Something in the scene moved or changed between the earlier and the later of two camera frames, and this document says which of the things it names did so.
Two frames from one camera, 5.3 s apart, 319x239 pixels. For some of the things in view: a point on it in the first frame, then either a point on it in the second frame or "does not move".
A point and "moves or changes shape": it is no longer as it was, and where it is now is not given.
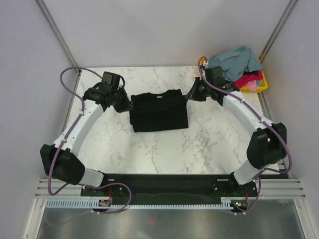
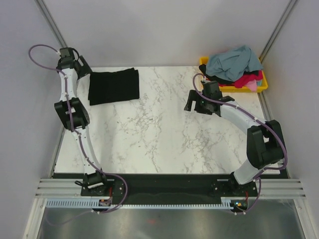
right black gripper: x=194 y=94 → x=194 y=96
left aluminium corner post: x=59 y=34 does not move
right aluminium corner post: x=278 y=27 does not move
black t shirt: x=162 y=110 moves or changes shape
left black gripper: x=126 y=106 → x=85 y=69
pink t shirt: x=252 y=85 does not move
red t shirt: x=241 y=81 does not move
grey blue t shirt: x=235 y=61 does not move
